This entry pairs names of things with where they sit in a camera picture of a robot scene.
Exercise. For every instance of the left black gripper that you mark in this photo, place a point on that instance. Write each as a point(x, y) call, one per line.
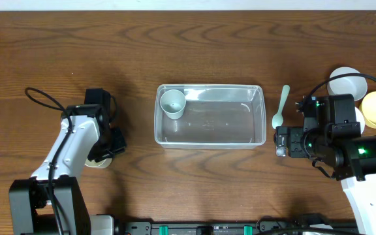
point(118, 143)

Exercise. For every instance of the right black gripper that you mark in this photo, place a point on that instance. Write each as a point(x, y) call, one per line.
point(292, 141)

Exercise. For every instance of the cream white plastic cup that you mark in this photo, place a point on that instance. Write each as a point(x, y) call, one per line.
point(101, 164)

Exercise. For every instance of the grey plastic cup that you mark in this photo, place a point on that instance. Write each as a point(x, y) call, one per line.
point(173, 103)

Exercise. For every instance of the white plastic bowl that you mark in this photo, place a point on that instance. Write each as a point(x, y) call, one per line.
point(360, 119)

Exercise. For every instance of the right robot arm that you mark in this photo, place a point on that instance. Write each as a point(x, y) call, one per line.
point(331, 138)

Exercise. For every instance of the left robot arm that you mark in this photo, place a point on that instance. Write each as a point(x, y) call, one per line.
point(50, 201)

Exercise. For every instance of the mint green plastic spoon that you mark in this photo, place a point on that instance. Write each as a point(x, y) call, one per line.
point(277, 119)

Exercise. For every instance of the clear plastic storage box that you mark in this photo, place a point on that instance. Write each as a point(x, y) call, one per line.
point(216, 116)

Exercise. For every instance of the grey plastic bowl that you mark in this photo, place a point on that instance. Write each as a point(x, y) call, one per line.
point(354, 85)

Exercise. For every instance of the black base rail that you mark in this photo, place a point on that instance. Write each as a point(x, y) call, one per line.
point(308, 224)

